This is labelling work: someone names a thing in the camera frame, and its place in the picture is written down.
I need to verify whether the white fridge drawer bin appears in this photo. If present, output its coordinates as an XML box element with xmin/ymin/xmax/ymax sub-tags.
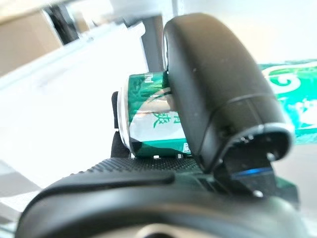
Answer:
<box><xmin>0</xmin><ymin>22</ymin><xmax>171</xmax><ymax>199</ymax></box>

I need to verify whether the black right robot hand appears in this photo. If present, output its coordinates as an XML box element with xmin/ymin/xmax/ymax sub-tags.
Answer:
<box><xmin>14</xmin><ymin>11</ymin><xmax>302</xmax><ymax>238</ymax></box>

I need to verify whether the green beer can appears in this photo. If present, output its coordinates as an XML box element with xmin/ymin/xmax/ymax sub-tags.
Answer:
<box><xmin>117</xmin><ymin>58</ymin><xmax>317</xmax><ymax>160</ymax></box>

